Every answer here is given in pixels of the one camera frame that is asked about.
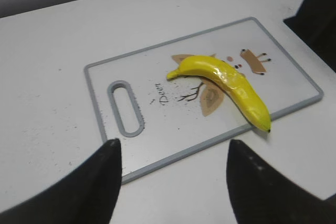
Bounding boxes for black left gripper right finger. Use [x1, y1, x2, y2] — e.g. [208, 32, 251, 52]
[226, 140, 335, 223]

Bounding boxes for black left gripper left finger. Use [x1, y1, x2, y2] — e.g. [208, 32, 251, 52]
[1, 138, 122, 223]

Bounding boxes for yellow plastic banana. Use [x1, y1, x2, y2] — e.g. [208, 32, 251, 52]
[166, 55, 271, 132]

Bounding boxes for white grey-rimmed cutting board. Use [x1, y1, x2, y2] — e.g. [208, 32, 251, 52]
[84, 17, 323, 183]

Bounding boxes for black knife stand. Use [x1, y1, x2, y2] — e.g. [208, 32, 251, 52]
[283, 0, 335, 70]

